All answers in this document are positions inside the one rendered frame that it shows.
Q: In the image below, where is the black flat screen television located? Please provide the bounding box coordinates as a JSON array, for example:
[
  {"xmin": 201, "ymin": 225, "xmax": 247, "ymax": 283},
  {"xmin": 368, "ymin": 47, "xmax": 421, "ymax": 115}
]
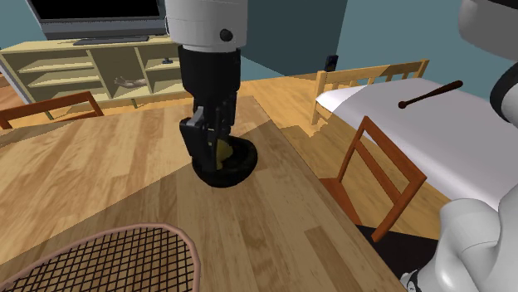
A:
[{"xmin": 25, "ymin": 0, "xmax": 169, "ymax": 46}]

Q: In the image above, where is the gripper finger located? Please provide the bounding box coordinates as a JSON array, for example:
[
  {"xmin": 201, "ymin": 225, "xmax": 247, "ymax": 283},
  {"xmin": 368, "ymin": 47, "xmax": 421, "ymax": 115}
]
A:
[
  {"xmin": 210, "ymin": 119, "xmax": 237, "ymax": 171},
  {"xmin": 178, "ymin": 106, "xmax": 213, "ymax": 168}
]

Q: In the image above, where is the pale wooden shelf cabinet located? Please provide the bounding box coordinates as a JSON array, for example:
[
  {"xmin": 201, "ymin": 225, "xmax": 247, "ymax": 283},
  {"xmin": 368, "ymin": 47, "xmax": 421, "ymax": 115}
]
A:
[{"xmin": 0, "ymin": 35, "xmax": 193, "ymax": 111}]

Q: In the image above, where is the red-brown wooden chair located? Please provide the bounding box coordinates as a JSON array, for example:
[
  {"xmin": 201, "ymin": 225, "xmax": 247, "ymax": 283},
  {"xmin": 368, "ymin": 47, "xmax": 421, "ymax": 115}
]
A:
[
  {"xmin": 319, "ymin": 115, "xmax": 428, "ymax": 244},
  {"xmin": 0, "ymin": 90, "xmax": 105, "ymax": 131}
]

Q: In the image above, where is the yellow round object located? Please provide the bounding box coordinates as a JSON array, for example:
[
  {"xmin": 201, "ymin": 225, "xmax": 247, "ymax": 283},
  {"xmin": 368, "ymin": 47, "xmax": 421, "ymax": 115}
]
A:
[{"xmin": 215, "ymin": 139, "xmax": 234, "ymax": 170}]

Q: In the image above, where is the black bowl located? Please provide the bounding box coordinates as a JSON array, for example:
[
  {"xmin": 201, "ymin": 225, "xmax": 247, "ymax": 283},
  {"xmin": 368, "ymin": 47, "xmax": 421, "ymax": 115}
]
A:
[{"xmin": 190, "ymin": 135, "xmax": 259, "ymax": 188}]

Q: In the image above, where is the dark brown baseball bat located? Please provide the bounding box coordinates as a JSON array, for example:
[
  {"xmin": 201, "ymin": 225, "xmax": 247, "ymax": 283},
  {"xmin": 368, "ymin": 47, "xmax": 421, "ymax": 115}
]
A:
[{"xmin": 398, "ymin": 80, "xmax": 464, "ymax": 110}]

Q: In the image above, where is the wooden bed with white sheet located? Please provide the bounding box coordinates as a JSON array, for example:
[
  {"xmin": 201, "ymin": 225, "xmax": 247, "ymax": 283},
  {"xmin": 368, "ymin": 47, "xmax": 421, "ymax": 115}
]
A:
[{"xmin": 310, "ymin": 58, "xmax": 518, "ymax": 212}]

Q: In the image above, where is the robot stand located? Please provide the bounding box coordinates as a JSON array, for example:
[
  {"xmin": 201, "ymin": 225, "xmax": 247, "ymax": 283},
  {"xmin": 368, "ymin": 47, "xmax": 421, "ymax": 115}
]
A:
[{"xmin": 354, "ymin": 224, "xmax": 442, "ymax": 285}]

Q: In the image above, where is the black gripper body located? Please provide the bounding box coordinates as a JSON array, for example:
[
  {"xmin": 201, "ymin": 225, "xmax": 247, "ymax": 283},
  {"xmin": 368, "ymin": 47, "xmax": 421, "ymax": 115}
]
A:
[{"xmin": 178, "ymin": 44, "xmax": 242, "ymax": 131}]

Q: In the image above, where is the pink framed racket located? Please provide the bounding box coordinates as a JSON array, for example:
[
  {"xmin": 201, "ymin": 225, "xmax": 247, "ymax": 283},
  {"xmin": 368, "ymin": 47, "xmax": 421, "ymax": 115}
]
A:
[{"xmin": 0, "ymin": 222, "xmax": 202, "ymax": 292}]

